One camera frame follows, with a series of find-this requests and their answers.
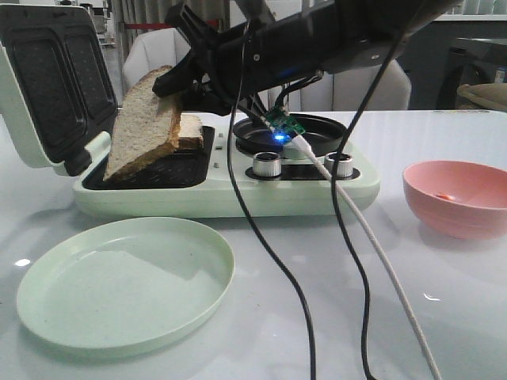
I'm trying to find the black round frying pan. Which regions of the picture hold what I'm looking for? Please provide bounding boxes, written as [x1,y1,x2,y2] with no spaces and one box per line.
[233,113,346,156]

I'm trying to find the black cable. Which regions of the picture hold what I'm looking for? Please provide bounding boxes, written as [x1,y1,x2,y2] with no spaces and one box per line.
[227,19,318,380]
[329,0,436,380]

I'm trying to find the left silver control knob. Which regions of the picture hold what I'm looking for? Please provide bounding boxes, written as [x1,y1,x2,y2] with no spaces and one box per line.
[252,151,282,178]

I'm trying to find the green circuit board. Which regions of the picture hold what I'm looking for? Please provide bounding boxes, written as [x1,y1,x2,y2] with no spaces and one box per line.
[264,106,306,144]

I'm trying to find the green breakfast maker lid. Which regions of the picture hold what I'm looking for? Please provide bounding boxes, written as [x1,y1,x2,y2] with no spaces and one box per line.
[1,3,117,177]

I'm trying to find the green breakfast maker base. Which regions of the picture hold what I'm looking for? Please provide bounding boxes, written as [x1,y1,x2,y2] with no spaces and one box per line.
[71,125,381,219]

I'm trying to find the dark washing machine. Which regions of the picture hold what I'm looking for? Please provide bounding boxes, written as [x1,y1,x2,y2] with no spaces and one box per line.
[436,38,506,109]

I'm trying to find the right silver control knob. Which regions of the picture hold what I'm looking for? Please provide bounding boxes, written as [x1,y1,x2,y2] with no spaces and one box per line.
[324,152,354,180]

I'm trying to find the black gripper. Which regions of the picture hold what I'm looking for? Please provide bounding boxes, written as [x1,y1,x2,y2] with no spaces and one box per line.
[152,1,396,102]

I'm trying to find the silver control knob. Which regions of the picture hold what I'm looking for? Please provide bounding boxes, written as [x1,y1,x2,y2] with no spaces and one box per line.
[252,151,282,178]
[324,152,354,180]

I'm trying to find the right grey chair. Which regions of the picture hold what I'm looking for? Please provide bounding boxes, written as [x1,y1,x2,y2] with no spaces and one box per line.
[267,59,412,112]

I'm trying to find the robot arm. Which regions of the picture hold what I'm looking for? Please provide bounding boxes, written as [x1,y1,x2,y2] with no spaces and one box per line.
[153,0,452,118]

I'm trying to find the white braided cable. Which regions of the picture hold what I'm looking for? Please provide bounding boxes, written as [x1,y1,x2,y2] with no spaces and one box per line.
[292,134,442,380]

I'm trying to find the cooked shrimp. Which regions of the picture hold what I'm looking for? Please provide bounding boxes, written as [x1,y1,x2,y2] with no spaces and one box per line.
[435,193,456,202]

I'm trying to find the red barrier belt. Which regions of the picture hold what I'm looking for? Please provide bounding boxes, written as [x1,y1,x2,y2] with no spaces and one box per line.
[124,23,172,30]

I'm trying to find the pink bowl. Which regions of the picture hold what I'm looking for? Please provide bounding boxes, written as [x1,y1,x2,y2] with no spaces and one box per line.
[402,160,506,240]

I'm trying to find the bread slice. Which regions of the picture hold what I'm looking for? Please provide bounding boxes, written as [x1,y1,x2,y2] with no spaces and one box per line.
[103,65,181,181]
[177,114,204,150]

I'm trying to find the beige cushion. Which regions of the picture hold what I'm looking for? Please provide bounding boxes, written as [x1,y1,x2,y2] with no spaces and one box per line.
[456,83,506,112]

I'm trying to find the grey chair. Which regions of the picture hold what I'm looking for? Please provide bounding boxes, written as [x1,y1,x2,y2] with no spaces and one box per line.
[267,59,412,112]
[122,28,190,101]

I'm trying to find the light green plate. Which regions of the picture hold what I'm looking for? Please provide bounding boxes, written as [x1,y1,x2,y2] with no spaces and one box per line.
[17,217,234,358]

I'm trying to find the left grey chair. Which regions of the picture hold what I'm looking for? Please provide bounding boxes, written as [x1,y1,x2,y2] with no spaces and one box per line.
[122,28,190,101]

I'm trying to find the grey counter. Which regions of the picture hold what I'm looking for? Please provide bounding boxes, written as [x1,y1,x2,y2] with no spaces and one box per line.
[398,16,506,110]

